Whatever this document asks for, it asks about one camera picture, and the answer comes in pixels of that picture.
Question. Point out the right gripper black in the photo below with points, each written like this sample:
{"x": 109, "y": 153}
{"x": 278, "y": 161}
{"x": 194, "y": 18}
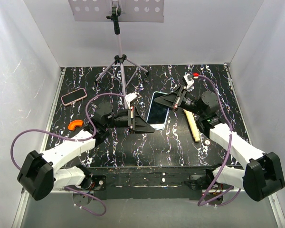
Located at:
{"x": 169, "y": 99}

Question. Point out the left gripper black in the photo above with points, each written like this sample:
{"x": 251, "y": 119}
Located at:
{"x": 138, "y": 125}

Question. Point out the phone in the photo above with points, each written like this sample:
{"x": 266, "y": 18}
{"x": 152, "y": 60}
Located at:
{"x": 73, "y": 96}
{"x": 158, "y": 113}

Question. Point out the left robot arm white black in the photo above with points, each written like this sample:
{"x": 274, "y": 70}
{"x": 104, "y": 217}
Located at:
{"x": 42, "y": 172}

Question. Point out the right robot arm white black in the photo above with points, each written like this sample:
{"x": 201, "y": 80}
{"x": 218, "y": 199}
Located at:
{"x": 261, "y": 174}

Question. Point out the cream toy microphone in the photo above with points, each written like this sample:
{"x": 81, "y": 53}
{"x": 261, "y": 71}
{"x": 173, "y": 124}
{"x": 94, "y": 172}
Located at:
{"x": 193, "y": 126}

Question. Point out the orange curved piece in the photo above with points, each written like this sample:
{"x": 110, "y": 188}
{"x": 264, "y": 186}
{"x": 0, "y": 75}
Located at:
{"x": 75, "y": 124}

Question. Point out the music stand with tripod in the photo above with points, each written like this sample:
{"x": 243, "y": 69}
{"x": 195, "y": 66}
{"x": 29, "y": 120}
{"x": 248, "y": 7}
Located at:
{"x": 118, "y": 11}

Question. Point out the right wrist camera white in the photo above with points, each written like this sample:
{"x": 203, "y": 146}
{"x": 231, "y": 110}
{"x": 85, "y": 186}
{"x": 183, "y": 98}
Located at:
{"x": 188, "y": 80}

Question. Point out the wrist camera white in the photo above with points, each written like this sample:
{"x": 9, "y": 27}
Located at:
{"x": 188, "y": 80}
{"x": 130, "y": 99}

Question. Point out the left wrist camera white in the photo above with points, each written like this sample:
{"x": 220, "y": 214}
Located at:
{"x": 130, "y": 99}

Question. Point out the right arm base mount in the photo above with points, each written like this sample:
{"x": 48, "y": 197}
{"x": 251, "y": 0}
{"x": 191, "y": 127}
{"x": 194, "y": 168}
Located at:
{"x": 201, "y": 182}

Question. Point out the aluminium front rail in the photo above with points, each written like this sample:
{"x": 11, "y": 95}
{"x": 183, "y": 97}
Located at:
{"x": 149, "y": 198}

